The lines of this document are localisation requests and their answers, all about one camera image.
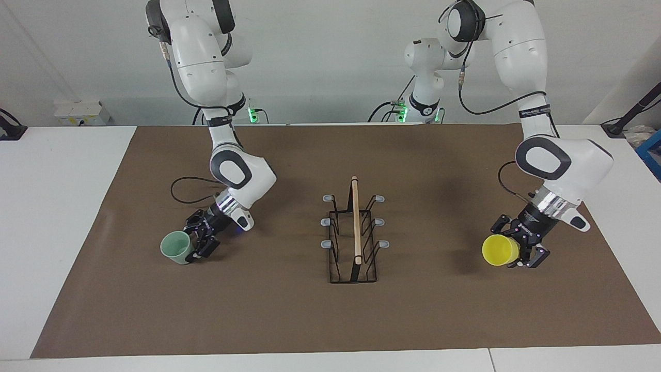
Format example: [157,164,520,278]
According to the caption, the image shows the black left arm base cables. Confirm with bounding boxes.
[368,76,416,123]

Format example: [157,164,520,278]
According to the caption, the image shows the yellow plastic cup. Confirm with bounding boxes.
[482,234,520,267]

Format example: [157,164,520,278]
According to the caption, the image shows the crumpled clear plastic bag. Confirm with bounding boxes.
[624,125,655,148]

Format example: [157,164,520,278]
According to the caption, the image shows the black angled camera stand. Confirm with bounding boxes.
[601,83,661,138]

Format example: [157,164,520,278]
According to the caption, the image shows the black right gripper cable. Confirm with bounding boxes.
[147,21,233,205]

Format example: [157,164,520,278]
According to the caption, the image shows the black wire cup rack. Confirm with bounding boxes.
[321,176,390,284]

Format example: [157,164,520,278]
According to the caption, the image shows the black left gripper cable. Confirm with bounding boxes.
[438,0,561,205]

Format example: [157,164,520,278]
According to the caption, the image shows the blue crate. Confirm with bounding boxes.
[635,129,661,181]

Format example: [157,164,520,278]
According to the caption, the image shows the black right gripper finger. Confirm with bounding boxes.
[184,209,207,233]
[192,235,220,259]

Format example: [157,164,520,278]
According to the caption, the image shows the white socket box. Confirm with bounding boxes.
[54,101,111,126]

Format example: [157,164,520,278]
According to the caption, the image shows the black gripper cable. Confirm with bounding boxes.
[438,0,561,205]
[147,21,233,205]

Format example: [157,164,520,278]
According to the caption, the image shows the black stand with cable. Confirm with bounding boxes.
[0,108,27,141]

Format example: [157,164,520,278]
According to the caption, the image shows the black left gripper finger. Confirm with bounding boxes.
[491,214,520,238]
[508,240,550,269]

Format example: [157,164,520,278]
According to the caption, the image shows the pale green plastic cup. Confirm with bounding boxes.
[160,230,193,265]

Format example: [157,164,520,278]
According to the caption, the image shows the brown table mat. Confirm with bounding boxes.
[30,123,661,359]

